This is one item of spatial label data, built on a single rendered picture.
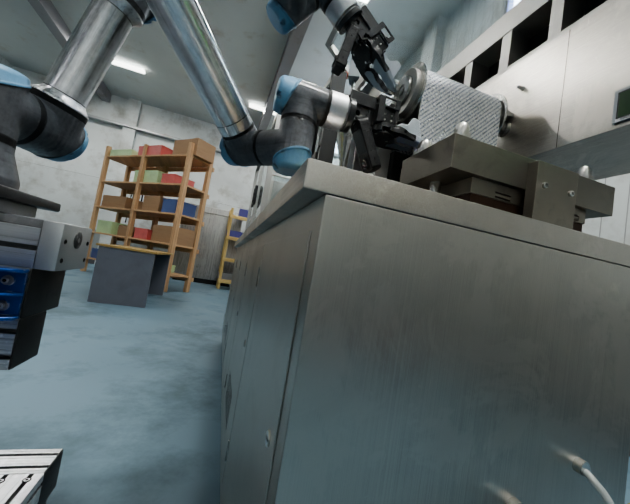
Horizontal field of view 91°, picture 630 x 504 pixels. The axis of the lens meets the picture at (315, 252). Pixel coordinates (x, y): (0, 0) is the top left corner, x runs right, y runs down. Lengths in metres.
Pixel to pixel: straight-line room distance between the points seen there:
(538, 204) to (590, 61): 0.43
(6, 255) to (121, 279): 3.53
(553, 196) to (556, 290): 0.18
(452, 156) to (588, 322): 0.36
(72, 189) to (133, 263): 6.29
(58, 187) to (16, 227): 9.69
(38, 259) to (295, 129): 0.53
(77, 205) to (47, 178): 0.92
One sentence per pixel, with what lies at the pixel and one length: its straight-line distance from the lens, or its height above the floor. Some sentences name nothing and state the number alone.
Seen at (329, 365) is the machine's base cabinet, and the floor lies 0.65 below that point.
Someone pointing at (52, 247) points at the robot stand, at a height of 0.73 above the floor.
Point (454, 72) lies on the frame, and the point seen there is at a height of 1.58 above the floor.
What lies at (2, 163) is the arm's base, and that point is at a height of 0.86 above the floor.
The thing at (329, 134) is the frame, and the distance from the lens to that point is 1.09.
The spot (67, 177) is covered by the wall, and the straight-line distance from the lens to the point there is 10.42.
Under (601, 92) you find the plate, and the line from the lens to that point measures 0.95.
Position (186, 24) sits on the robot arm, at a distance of 0.66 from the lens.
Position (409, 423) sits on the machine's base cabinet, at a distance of 0.49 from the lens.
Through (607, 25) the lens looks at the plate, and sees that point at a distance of 1.04.
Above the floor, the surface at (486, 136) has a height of 1.17.
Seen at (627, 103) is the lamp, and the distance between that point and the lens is 0.90.
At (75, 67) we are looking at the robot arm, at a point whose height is 1.13.
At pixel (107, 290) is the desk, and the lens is 4.31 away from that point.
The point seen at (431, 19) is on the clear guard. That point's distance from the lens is 1.54.
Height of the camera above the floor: 0.76
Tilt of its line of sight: 4 degrees up
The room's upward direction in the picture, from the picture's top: 9 degrees clockwise
